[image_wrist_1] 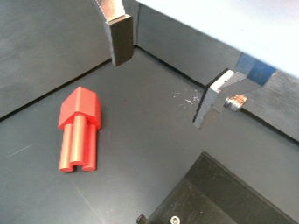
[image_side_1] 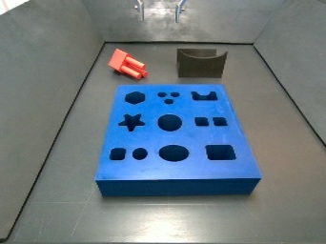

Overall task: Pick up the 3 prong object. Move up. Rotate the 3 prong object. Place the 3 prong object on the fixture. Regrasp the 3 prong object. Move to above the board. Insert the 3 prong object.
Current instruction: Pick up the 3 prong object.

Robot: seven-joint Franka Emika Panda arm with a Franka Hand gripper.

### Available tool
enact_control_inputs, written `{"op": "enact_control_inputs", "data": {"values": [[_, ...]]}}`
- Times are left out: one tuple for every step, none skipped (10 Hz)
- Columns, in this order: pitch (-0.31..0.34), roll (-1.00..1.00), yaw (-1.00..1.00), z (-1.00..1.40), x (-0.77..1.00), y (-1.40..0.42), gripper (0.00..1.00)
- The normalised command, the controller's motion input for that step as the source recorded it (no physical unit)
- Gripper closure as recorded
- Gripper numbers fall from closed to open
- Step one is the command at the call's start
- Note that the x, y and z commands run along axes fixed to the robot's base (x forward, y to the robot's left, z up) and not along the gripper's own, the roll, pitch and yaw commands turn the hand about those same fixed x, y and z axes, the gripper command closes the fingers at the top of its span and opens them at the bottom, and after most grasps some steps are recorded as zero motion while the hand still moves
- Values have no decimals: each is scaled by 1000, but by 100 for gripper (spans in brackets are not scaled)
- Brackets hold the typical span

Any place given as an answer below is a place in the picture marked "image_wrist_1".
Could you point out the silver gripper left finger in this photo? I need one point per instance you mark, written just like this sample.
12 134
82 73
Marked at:
119 28

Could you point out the black curved fixture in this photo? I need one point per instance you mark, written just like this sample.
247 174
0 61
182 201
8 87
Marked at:
212 196

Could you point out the red three prong object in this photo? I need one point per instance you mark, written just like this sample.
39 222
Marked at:
80 123

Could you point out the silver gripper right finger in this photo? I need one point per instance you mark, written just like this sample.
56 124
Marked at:
226 91

